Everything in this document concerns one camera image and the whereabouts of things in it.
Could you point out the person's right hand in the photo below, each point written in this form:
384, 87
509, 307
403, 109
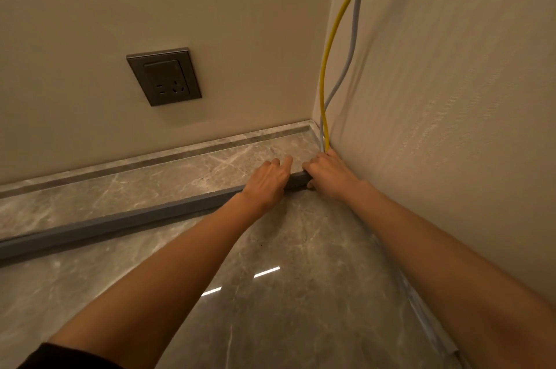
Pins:
331, 177

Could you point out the person's left hand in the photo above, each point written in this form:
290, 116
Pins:
265, 186

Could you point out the person's left fingers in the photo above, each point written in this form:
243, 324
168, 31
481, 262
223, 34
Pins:
282, 164

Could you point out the person's right fingers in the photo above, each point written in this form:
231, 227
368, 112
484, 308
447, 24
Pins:
313, 167

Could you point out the person's left forearm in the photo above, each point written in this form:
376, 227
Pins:
160, 286

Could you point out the person's right forearm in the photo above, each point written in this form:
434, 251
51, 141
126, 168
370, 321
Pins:
451, 277

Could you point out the grey stone baseboard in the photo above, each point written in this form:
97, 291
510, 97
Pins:
152, 158

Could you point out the black sleeve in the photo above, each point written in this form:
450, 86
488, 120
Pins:
65, 358

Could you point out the grey wall socket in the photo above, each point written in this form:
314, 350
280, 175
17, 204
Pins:
165, 76

